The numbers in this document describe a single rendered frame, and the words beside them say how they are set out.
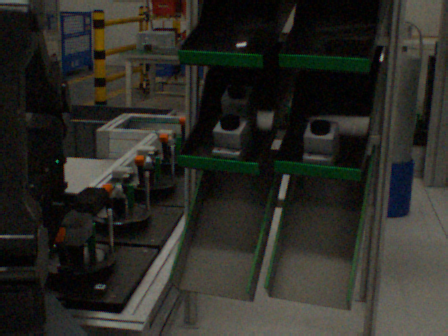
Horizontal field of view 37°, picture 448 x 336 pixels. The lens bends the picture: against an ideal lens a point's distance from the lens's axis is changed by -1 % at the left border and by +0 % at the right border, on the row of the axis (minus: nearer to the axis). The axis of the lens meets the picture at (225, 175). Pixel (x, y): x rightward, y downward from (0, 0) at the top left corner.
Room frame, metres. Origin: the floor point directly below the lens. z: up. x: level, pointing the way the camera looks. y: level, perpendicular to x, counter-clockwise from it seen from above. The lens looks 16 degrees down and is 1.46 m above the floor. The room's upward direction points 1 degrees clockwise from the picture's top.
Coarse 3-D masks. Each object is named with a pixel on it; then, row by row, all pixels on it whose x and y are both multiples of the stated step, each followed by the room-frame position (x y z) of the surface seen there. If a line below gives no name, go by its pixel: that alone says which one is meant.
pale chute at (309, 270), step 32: (288, 192) 1.06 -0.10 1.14; (320, 192) 1.09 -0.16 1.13; (352, 192) 1.08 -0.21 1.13; (288, 224) 1.06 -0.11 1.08; (320, 224) 1.05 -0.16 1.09; (352, 224) 1.04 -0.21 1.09; (288, 256) 1.02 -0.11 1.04; (320, 256) 1.01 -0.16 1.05; (352, 256) 1.00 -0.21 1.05; (288, 288) 0.98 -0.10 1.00; (320, 288) 0.97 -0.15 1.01; (352, 288) 0.94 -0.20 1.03
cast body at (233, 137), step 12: (228, 120) 1.00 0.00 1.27; (240, 120) 1.01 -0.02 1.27; (216, 132) 0.99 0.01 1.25; (228, 132) 0.99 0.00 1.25; (240, 132) 0.98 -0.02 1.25; (252, 132) 1.03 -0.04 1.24; (216, 144) 1.00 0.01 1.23; (228, 144) 0.99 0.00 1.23; (240, 144) 0.99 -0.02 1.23; (252, 144) 1.04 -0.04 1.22; (216, 156) 1.00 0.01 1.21; (228, 156) 0.99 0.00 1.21; (240, 156) 0.99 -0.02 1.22
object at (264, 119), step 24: (216, 72) 1.17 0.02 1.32; (240, 72) 1.25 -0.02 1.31; (264, 72) 1.23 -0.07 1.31; (288, 72) 1.13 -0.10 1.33; (216, 96) 1.17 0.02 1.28; (264, 96) 1.17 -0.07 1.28; (288, 96) 1.14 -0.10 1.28; (216, 120) 1.12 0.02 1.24; (264, 120) 1.11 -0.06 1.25; (192, 144) 1.06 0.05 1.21; (264, 144) 1.01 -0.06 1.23; (192, 168) 1.01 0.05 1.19; (216, 168) 1.00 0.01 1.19; (240, 168) 0.98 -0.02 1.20
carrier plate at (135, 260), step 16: (128, 256) 1.17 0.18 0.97; (144, 256) 1.18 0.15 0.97; (128, 272) 1.10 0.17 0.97; (144, 272) 1.12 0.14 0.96; (48, 288) 1.03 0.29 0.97; (64, 288) 1.03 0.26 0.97; (80, 288) 1.03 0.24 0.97; (112, 288) 1.03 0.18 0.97; (128, 288) 1.04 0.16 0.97; (80, 304) 0.99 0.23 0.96; (96, 304) 0.99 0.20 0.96; (112, 304) 0.98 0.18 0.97
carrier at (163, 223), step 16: (128, 192) 1.40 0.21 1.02; (128, 208) 1.39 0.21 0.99; (144, 208) 1.40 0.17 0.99; (160, 208) 1.46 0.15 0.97; (176, 208) 1.46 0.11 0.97; (96, 224) 1.31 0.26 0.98; (128, 224) 1.30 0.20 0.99; (144, 224) 1.33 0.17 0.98; (160, 224) 1.35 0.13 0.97; (176, 224) 1.38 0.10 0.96; (96, 240) 1.25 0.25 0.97; (128, 240) 1.25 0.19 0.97; (144, 240) 1.26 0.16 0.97; (160, 240) 1.26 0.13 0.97
